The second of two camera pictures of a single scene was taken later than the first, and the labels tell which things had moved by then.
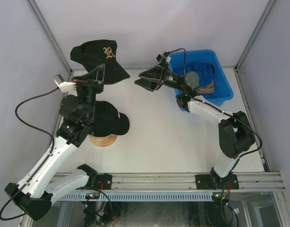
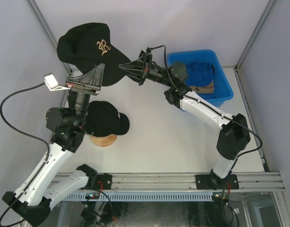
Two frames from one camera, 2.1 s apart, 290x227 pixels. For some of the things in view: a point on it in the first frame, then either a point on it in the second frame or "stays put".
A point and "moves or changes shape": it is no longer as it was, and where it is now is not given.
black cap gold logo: [93, 54] moves or changes shape
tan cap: [207, 89] stays put
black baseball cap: [108, 121] stays put
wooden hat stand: [104, 141] stays put
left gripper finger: [96, 75] stays put
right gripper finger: [154, 74] to [134, 69]
